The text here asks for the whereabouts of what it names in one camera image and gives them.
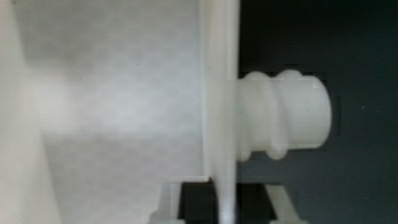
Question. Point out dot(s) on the white cabinet door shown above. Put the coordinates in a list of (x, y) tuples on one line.
[(132, 110)]

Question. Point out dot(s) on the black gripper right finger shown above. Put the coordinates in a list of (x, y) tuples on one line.
[(264, 205)]

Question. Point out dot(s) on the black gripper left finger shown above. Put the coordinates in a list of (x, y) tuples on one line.
[(187, 205)]

